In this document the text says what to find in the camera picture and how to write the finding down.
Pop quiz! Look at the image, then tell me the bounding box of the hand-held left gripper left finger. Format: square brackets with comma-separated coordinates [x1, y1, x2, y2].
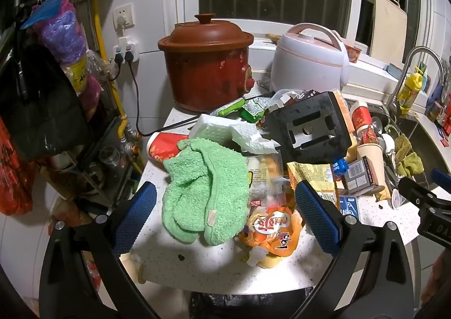
[39, 181, 159, 319]

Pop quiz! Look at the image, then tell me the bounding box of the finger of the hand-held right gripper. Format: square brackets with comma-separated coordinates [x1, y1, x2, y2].
[398, 176, 443, 216]
[432, 168, 451, 189]

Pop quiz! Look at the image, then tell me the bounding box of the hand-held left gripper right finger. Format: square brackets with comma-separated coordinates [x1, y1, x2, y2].
[292, 180, 414, 319]

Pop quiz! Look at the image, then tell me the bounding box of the green terry towel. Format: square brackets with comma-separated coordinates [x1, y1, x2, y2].
[162, 138, 251, 246]

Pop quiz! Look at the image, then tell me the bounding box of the person's right forearm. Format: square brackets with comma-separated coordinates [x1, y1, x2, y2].
[421, 247, 451, 307]

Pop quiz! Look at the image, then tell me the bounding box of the green dish cloth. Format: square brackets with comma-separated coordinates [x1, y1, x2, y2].
[395, 136, 425, 177]

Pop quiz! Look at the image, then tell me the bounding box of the blue cardboard box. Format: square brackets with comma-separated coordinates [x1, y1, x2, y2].
[340, 196, 360, 219]

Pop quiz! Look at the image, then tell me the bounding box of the yellow snack wrapper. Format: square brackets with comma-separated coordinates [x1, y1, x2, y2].
[286, 161, 339, 200]

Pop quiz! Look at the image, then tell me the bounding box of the orange snack pouch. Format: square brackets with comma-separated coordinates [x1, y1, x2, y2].
[238, 204, 305, 268]

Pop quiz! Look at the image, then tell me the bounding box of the beige paper cup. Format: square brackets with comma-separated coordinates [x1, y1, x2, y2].
[357, 143, 386, 189]

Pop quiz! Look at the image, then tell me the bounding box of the grey cardboard box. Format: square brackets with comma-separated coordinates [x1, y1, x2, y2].
[343, 157, 379, 196]

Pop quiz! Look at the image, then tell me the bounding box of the metal storage rack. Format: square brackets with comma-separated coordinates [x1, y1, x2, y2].
[39, 115, 142, 207]

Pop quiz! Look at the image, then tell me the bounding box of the clear bread wrapper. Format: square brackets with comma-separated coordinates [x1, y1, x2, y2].
[247, 153, 297, 210]

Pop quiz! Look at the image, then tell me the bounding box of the red and white paper cup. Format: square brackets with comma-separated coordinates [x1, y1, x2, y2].
[147, 132, 191, 164]

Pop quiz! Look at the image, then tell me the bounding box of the yellow bottle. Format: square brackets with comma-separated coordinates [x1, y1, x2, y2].
[398, 72, 423, 111]

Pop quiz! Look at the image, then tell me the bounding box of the red patterned noodle cup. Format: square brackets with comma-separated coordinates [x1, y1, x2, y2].
[349, 101, 374, 136]

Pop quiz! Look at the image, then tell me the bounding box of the black plastic tray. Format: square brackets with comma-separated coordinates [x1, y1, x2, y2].
[264, 91, 357, 165]

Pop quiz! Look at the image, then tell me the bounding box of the crumpled white paper towel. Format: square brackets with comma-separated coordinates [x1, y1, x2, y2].
[231, 121, 280, 155]

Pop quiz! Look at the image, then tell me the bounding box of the white textured pad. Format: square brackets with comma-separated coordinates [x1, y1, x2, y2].
[189, 114, 244, 145]

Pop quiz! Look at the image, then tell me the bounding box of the metal faucet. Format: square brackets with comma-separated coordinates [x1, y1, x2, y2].
[386, 46, 445, 115]

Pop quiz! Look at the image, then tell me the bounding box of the green and white wrapper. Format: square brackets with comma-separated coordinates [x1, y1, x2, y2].
[240, 95, 272, 122]

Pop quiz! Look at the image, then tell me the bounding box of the red plastic bag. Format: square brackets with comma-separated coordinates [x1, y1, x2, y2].
[0, 118, 34, 216]

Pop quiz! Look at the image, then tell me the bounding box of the green snack wrapper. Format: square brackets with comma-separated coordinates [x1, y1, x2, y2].
[218, 98, 247, 117]

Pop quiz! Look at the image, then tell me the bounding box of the black hanging bag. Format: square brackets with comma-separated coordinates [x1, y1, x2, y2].
[0, 42, 89, 161]

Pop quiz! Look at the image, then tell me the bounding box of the small clear plastic bag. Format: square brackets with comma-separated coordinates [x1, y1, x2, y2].
[86, 50, 118, 82]

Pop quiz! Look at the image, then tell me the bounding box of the white rice cooker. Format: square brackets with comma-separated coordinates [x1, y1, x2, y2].
[271, 23, 351, 98]

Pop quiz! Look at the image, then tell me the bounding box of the beige cutting board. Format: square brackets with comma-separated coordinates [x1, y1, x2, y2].
[369, 0, 408, 59]

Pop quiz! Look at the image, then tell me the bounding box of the red clay slow cooker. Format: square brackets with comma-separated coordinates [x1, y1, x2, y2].
[157, 13, 255, 113]

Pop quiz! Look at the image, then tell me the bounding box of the yellow gas pipe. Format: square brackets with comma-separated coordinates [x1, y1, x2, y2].
[91, 0, 145, 175]

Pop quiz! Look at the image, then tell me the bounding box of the blue plastic bag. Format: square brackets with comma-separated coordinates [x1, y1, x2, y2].
[19, 0, 62, 30]

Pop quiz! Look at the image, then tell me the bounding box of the black power cable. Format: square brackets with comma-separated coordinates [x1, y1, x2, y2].
[127, 58, 201, 137]

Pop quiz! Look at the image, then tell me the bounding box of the white wall socket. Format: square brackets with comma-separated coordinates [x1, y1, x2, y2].
[113, 4, 135, 29]

